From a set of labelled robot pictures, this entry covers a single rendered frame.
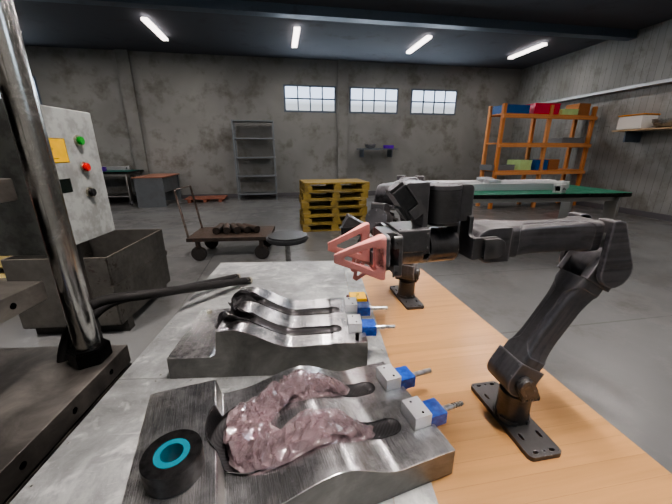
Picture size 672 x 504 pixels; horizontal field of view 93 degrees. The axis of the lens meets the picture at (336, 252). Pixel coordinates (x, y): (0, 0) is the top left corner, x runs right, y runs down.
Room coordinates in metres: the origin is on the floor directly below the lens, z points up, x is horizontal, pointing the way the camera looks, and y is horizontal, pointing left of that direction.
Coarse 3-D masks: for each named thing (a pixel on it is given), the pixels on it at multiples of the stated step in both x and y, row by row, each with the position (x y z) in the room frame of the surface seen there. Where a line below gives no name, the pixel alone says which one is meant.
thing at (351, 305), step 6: (348, 300) 0.87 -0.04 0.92; (354, 300) 0.87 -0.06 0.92; (348, 306) 0.84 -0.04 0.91; (354, 306) 0.84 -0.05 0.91; (360, 306) 0.86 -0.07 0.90; (366, 306) 0.86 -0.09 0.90; (372, 306) 0.87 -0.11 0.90; (378, 306) 0.87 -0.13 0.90; (384, 306) 0.87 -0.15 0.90; (348, 312) 0.84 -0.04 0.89; (354, 312) 0.84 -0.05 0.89; (360, 312) 0.85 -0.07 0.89; (366, 312) 0.85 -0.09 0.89
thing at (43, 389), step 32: (0, 352) 0.80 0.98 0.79; (32, 352) 0.80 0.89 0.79; (128, 352) 0.83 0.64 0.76; (0, 384) 0.66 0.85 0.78; (32, 384) 0.66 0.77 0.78; (64, 384) 0.66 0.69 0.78; (96, 384) 0.69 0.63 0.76; (0, 416) 0.56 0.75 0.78; (32, 416) 0.56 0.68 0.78; (64, 416) 0.58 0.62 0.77; (0, 448) 0.48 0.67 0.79; (32, 448) 0.49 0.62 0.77; (0, 480) 0.43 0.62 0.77
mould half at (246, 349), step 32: (256, 288) 0.92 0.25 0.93; (224, 320) 0.72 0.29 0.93; (288, 320) 0.80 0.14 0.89; (320, 320) 0.80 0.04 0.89; (192, 352) 0.69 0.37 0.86; (224, 352) 0.67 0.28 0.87; (256, 352) 0.68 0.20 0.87; (288, 352) 0.68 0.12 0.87; (320, 352) 0.68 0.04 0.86; (352, 352) 0.69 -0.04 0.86
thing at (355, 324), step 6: (348, 318) 0.76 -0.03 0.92; (354, 318) 0.76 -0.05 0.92; (360, 318) 0.76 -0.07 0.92; (348, 324) 0.74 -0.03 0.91; (354, 324) 0.73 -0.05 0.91; (360, 324) 0.73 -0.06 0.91; (366, 324) 0.75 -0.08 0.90; (372, 324) 0.75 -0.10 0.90; (348, 330) 0.73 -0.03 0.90; (354, 330) 0.73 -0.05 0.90; (360, 330) 0.73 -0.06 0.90; (366, 330) 0.74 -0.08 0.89; (372, 330) 0.74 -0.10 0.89
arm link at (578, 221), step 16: (480, 224) 0.52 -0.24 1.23; (496, 224) 0.52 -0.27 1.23; (512, 224) 0.52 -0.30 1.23; (528, 224) 0.53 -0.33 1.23; (544, 224) 0.53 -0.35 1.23; (560, 224) 0.53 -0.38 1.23; (576, 224) 0.53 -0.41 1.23; (592, 224) 0.53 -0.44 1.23; (608, 224) 0.52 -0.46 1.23; (624, 224) 0.52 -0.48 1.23; (512, 240) 0.50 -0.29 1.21; (528, 240) 0.51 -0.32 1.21; (544, 240) 0.52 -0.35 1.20; (560, 240) 0.52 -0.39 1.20; (576, 240) 0.53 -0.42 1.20; (592, 240) 0.53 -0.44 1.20; (608, 240) 0.52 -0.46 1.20; (624, 240) 0.52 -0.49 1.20; (512, 256) 0.50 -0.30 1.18; (560, 256) 0.60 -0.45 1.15; (608, 256) 0.51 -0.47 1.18; (624, 256) 0.52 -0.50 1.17; (608, 272) 0.52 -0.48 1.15; (624, 272) 0.52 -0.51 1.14
